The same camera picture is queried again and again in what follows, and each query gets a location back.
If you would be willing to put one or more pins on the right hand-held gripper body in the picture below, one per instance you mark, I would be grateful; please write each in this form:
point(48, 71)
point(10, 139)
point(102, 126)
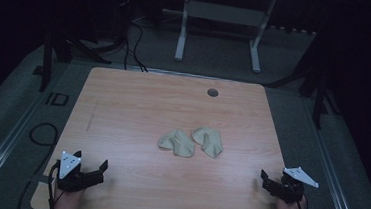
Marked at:
point(292, 189)

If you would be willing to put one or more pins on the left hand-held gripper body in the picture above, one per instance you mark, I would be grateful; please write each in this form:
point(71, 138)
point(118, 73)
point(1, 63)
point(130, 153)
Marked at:
point(74, 177)

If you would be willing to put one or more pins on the beige ankle sock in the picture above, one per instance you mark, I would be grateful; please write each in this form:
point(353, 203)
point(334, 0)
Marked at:
point(210, 141)
point(178, 144)

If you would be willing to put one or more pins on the person's left hand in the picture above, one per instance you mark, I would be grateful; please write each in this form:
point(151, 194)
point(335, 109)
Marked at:
point(67, 202)

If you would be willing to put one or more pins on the grey tape piece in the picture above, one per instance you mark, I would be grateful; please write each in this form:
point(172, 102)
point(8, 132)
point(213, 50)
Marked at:
point(42, 182)

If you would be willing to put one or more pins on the black metal stand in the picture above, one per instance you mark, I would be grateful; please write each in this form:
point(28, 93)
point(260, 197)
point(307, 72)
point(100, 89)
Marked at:
point(319, 95)
point(47, 60)

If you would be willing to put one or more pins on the white metal desk frame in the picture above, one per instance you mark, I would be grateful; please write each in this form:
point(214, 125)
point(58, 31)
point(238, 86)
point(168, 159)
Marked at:
point(220, 13)

